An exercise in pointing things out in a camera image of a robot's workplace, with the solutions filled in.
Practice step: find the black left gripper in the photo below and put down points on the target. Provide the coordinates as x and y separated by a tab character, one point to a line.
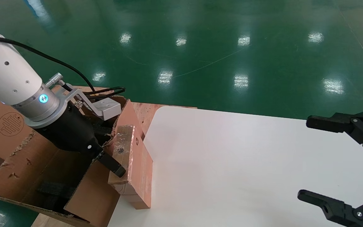
71	132

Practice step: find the small taped cardboard box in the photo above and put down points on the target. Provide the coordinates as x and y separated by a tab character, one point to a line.
140	176

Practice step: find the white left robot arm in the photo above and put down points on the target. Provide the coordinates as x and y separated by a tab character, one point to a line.
8	75

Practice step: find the big open cardboard box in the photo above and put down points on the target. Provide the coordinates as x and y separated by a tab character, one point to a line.
90	201

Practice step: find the black foam insert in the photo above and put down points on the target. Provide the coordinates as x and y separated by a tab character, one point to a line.
55	189

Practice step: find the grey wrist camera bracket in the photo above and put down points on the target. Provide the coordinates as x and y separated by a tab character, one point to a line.
110	110

